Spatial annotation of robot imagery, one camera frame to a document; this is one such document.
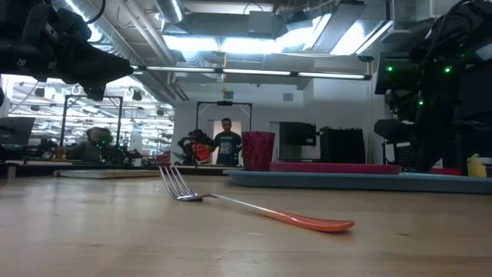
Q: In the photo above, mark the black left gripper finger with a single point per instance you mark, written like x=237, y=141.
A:
x=95, y=92
x=100, y=67

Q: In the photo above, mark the pink round plate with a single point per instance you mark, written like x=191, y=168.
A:
x=334, y=168

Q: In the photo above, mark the dark red translucent cup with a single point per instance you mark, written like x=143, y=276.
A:
x=257, y=150

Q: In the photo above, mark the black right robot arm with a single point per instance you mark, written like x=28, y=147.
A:
x=442, y=115

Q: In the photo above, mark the background black robot arm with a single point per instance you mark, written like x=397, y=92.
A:
x=196, y=140

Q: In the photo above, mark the blue plastic tray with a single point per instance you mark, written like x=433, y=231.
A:
x=346, y=182

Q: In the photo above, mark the black office chair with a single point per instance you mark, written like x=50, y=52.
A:
x=394, y=131

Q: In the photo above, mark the seated person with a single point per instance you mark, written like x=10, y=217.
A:
x=94, y=148

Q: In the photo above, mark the olive green pad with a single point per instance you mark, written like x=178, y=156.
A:
x=107, y=174

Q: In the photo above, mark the black equipment box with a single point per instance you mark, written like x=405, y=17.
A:
x=342, y=146

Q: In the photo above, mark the dark tilted monitor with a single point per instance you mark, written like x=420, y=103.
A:
x=15, y=131

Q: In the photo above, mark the red flat object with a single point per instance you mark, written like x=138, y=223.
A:
x=446, y=171

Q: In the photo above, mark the yellow bottle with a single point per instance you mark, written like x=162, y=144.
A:
x=476, y=166

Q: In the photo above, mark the black monitor on stand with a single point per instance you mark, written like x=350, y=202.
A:
x=296, y=134

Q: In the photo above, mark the standing person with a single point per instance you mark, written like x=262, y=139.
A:
x=227, y=144

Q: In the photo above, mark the long ceiling light strip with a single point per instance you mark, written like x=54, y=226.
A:
x=253, y=72

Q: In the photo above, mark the black gantry frame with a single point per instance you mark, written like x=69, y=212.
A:
x=225, y=103
x=92, y=97

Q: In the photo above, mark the silver ceiling duct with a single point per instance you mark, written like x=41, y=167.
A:
x=115, y=34

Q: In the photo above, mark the ceiling security camera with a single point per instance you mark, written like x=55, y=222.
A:
x=365, y=58

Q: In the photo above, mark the black aluminium table frame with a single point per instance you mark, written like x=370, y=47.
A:
x=200, y=171

